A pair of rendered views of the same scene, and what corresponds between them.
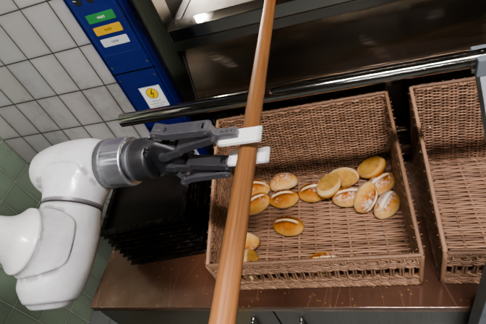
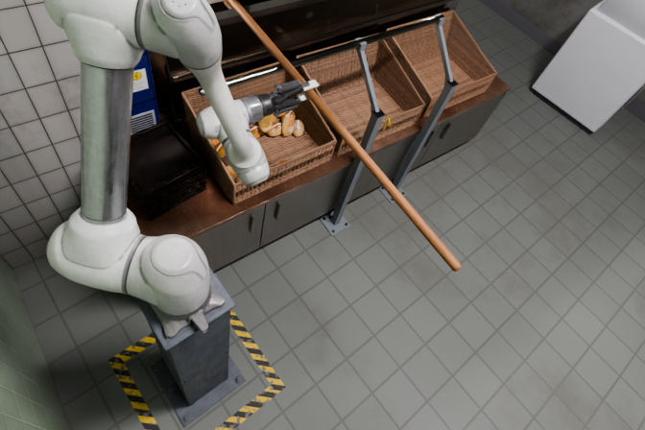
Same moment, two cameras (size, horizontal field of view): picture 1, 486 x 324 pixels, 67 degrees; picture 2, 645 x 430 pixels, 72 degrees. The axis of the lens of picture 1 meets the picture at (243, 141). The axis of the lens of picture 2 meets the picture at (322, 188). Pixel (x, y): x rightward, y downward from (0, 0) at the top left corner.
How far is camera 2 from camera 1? 1.28 m
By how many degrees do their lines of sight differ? 48
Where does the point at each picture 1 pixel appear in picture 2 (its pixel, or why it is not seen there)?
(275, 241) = not seen: hidden behind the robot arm
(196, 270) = (204, 203)
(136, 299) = not seen: hidden behind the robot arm
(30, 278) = (259, 165)
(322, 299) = (292, 184)
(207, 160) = (290, 101)
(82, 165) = (243, 112)
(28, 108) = not seen: outside the picture
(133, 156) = (267, 103)
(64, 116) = (21, 110)
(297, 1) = (250, 6)
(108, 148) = (252, 102)
